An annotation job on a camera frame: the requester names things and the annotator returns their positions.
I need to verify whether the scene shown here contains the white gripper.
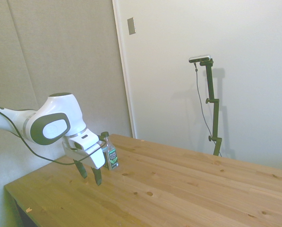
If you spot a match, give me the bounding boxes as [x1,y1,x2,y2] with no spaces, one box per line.
[61,141,105,187]

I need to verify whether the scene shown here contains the green tea plastic bottle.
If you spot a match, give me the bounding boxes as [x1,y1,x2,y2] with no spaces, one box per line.
[100,131,120,171]

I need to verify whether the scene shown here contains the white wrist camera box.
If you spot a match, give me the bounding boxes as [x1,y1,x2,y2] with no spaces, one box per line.
[68,129,103,152]

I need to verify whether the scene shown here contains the white door frame trim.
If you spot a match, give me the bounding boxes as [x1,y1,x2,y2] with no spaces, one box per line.
[111,0,137,139]

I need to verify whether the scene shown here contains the dark green camera stand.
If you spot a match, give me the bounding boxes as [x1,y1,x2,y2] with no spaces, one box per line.
[200,58,223,157]

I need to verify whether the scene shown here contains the grey wall switch plate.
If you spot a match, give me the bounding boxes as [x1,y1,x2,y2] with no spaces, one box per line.
[127,17,137,35]

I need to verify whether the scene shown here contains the silver camera on stand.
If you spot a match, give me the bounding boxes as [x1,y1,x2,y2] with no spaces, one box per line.
[188,54,212,63]

